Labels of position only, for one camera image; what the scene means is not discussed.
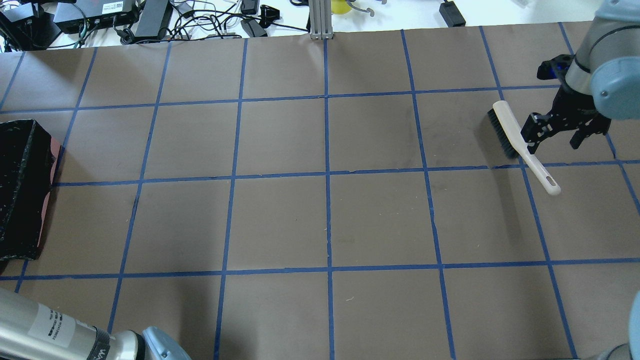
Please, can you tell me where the black lined trash bin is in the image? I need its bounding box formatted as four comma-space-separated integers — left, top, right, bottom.
0, 119, 61, 261

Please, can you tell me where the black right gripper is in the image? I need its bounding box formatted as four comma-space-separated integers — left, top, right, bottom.
520, 54, 611, 155

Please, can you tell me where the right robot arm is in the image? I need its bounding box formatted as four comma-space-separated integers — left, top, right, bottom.
521, 0, 640, 154

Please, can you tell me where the aluminium frame post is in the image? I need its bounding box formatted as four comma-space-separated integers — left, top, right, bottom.
308, 0, 334, 40

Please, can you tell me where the black power adapter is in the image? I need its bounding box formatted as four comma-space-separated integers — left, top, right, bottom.
438, 0, 466, 28

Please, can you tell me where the white hand brush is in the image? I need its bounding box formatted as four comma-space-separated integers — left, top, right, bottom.
487, 100, 562, 196

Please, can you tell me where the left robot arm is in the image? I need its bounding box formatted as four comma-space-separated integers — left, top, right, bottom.
0, 288, 191, 360

